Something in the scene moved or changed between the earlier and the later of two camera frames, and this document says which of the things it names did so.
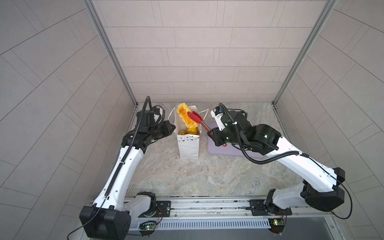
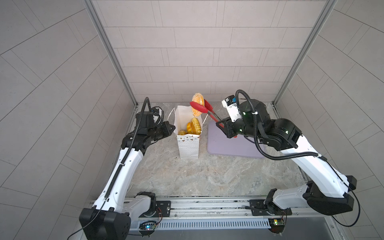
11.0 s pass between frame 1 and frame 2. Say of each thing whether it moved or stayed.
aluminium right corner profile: stayed
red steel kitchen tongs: moved
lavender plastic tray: stayed
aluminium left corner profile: stayed
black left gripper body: stayed
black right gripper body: moved
